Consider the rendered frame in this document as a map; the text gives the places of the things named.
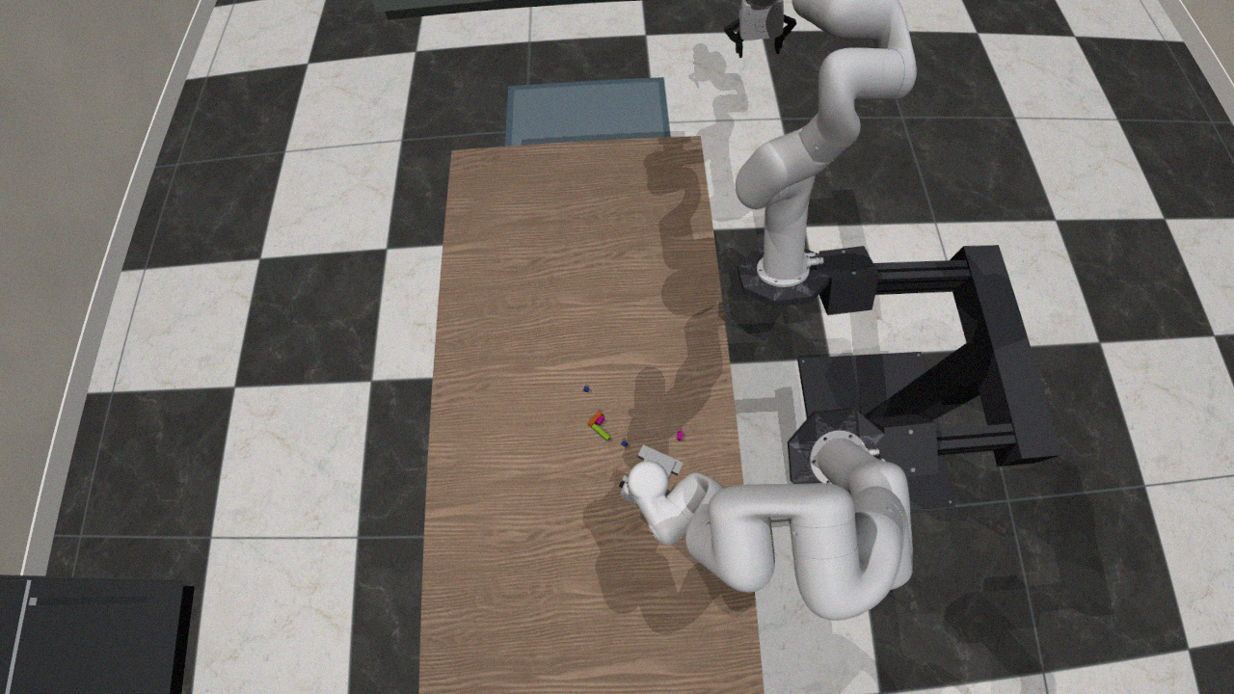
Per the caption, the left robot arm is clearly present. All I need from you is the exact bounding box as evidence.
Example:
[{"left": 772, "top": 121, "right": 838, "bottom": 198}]
[{"left": 622, "top": 430, "right": 913, "bottom": 621}]

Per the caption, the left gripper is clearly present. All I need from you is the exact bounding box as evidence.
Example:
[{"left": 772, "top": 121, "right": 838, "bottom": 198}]
[{"left": 619, "top": 482, "right": 637, "bottom": 506}]

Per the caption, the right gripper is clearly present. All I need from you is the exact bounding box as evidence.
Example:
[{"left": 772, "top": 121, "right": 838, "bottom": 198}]
[{"left": 724, "top": 0, "right": 796, "bottom": 57}]

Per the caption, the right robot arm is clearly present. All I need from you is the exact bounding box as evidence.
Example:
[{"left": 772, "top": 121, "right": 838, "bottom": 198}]
[{"left": 735, "top": 0, "right": 917, "bottom": 286}]

